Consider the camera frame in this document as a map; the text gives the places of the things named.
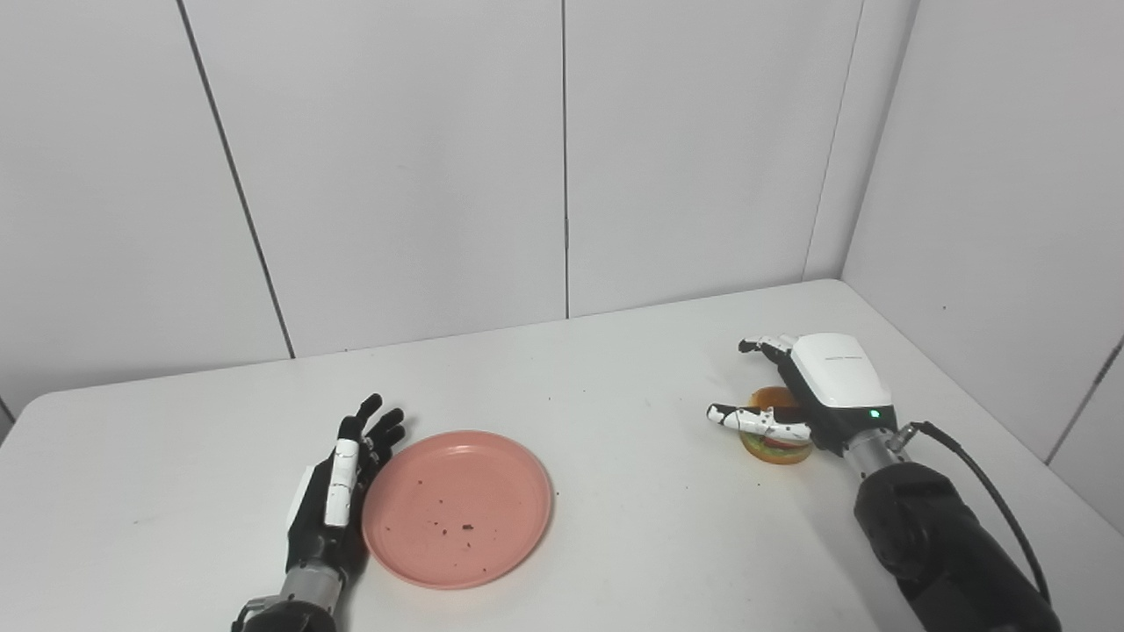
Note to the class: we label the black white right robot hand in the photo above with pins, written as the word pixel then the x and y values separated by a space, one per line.
pixel 839 373

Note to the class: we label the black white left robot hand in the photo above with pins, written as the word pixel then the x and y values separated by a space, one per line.
pixel 307 527

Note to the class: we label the toy hamburger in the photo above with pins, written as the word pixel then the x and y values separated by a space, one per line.
pixel 777 451

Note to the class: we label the pink round plate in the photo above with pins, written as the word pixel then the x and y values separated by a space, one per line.
pixel 474 491

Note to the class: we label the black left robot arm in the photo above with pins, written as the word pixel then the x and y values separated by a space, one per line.
pixel 303 592

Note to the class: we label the white vertical wall strip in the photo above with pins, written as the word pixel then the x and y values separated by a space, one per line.
pixel 4 412

